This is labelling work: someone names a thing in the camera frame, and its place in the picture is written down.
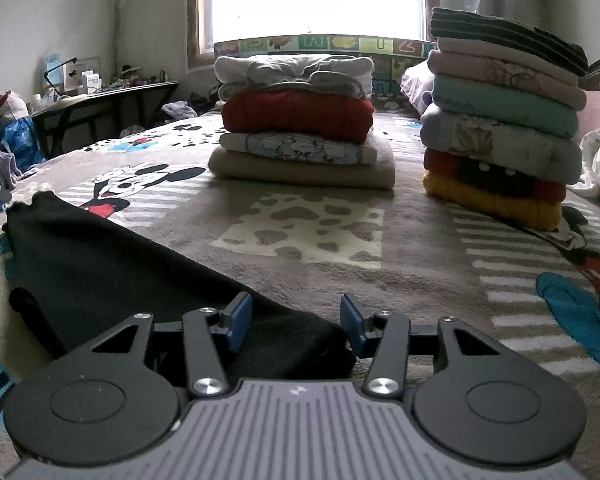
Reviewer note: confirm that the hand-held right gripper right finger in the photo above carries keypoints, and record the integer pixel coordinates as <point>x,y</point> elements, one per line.
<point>352,321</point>

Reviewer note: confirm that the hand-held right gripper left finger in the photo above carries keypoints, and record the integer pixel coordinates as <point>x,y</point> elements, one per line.
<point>240,321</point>

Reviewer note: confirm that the dark crumpled clothes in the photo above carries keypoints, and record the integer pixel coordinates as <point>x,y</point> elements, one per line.
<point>205,101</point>

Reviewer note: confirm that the printed cartoon blanket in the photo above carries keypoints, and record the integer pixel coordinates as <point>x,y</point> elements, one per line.
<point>300,260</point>

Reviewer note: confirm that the beige folded garment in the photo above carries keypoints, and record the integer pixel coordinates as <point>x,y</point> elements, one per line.
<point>300,174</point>

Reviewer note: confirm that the pale blue printed folded garment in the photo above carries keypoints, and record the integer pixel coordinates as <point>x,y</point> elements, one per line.
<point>295,149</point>

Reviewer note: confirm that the yellow folded sweater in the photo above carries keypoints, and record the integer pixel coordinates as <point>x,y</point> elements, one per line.
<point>495,205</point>

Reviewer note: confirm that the red and black folded garment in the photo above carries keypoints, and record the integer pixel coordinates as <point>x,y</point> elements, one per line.
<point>505,180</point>

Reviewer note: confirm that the red folded sweater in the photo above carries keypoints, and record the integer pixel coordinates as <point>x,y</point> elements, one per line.
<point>295,117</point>

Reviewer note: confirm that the crumpled grey cloth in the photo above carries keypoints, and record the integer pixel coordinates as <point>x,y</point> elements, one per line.
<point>179,110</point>

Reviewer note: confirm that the grey printed folded garment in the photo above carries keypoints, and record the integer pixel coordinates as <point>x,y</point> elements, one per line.
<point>500,147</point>

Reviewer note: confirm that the white purple pillow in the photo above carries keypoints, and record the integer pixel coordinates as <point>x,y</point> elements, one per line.
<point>414,87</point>

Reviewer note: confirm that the white folded garment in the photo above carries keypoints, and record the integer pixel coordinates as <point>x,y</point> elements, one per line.
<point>280,66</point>

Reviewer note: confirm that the mint green folded garment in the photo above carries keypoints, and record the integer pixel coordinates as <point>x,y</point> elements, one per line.
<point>500,107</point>

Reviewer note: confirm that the black desk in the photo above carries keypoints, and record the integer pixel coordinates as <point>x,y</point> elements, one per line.
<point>110,92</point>

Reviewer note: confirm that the colourful tiled foam mat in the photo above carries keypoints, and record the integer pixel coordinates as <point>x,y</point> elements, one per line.
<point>395,55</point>

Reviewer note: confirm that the white box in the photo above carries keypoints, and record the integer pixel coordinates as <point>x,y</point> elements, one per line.
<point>91,82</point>

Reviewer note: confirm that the blue plastic bag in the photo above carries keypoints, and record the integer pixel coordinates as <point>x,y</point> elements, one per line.
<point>22,142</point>

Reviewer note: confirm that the pinkish cream printed folded garment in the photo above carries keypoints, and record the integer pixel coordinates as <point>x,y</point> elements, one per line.
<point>500,77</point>

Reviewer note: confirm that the desk lamp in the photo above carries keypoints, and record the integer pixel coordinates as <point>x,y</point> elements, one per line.
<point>55,74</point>

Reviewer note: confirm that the white brown hat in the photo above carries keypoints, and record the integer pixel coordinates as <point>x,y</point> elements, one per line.
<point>7,105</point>

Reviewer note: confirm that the pink pillow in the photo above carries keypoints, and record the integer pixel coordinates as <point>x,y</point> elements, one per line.
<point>597,115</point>

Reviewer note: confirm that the window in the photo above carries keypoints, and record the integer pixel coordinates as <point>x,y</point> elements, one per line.
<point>310,0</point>

